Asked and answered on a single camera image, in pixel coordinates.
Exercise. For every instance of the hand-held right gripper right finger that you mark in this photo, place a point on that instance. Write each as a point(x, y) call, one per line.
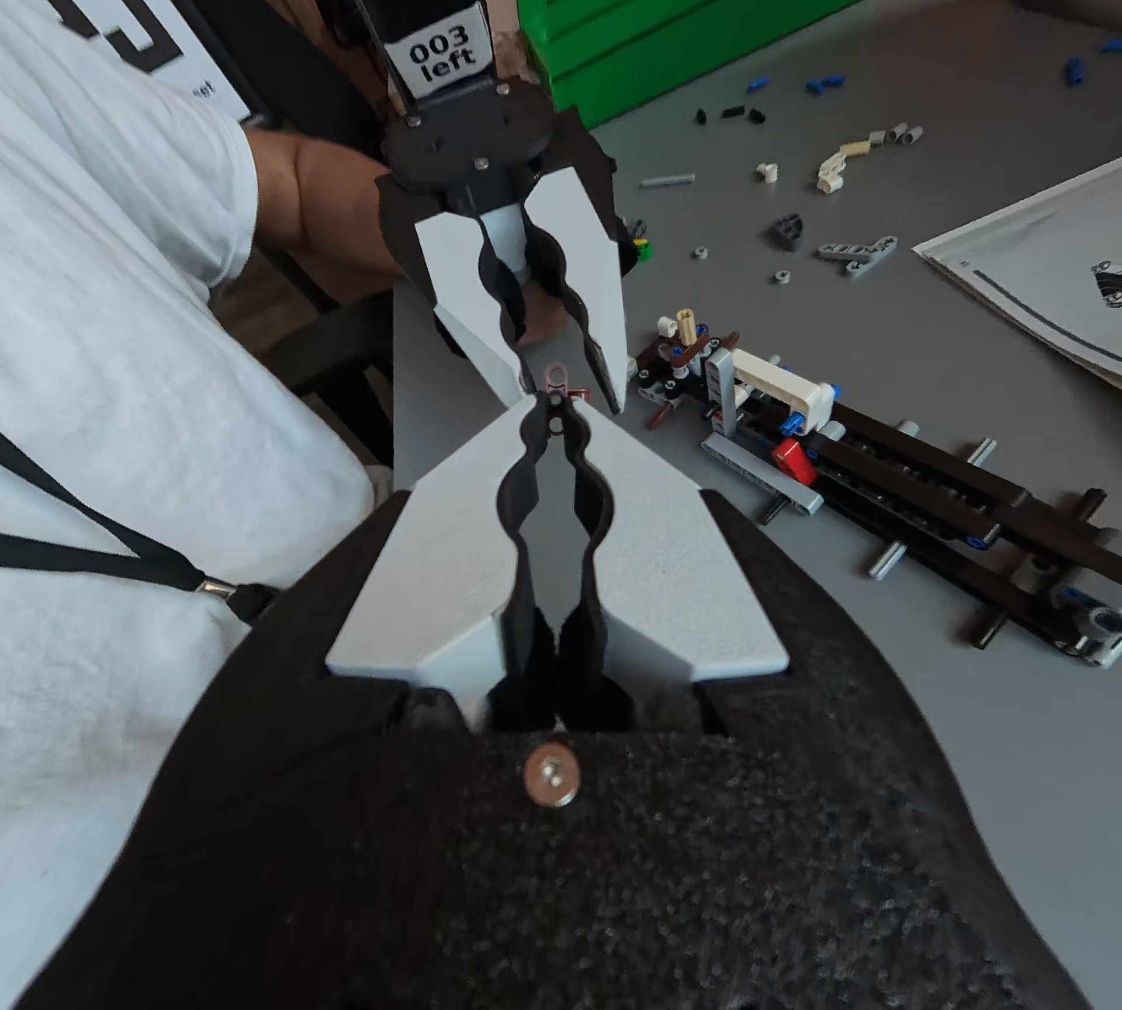
point(684, 563)

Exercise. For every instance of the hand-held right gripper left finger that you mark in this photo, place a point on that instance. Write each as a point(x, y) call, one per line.
point(438, 563)

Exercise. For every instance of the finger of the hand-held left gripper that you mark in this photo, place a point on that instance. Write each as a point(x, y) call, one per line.
point(587, 256)
point(456, 274)

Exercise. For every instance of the dark red lego connector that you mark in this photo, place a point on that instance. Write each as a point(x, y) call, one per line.
point(558, 390)

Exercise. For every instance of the person's left forearm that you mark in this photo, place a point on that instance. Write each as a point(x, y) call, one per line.
point(324, 204)

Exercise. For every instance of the green black lego piece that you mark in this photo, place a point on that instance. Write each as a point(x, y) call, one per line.
point(642, 243)

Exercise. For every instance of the grey lego axle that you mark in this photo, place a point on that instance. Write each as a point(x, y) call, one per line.
point(666, 180)

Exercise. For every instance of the dark grey lego connector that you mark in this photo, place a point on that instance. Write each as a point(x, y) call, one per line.
point(789, 232)

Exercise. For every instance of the grey black lego chassis assembly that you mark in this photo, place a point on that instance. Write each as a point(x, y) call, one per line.
point(920, 493)

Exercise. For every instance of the tan white lego connector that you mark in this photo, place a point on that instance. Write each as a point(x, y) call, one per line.
point(833, 169)

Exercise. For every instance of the light grey lego bushes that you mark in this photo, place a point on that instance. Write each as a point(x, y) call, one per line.
point(898, 134)

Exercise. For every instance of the lego instruction booklet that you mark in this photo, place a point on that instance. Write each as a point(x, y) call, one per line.
point(1034, 265)

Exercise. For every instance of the person's left hand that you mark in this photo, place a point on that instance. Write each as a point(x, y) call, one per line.
point(543, 319)

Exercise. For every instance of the green plastic bin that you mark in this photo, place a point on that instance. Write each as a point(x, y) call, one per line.
point(701, 2)

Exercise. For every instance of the person in white t-shirt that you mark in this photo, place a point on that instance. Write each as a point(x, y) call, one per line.
point(131, 326)

